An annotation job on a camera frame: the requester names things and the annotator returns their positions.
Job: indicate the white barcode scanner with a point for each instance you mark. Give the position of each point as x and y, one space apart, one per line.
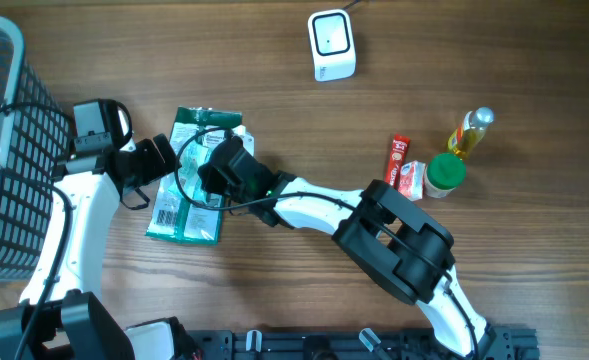
332 45

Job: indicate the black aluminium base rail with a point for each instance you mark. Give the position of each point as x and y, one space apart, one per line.
498 343

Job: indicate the green lid small jar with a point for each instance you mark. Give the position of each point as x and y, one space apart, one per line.
443 174

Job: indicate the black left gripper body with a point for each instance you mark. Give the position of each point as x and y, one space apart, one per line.
149 164

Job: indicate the red white tissue pack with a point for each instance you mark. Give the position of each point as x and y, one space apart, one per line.
410 181

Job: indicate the pale green snack packet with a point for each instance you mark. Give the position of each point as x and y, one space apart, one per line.
192 158

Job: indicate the yellow oil bottle silver cap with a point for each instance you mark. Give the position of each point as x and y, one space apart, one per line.
470 132

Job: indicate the red Nescafe coffee stick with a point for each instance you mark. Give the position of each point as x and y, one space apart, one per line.
397 155

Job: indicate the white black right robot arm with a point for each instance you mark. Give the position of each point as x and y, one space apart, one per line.
396 244

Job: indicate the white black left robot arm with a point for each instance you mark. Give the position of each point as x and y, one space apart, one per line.
59 314

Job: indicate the grey plastic shopping basket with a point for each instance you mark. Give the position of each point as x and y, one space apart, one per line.
32 135

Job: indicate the green 3M gloves package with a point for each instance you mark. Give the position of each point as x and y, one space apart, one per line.
177 217

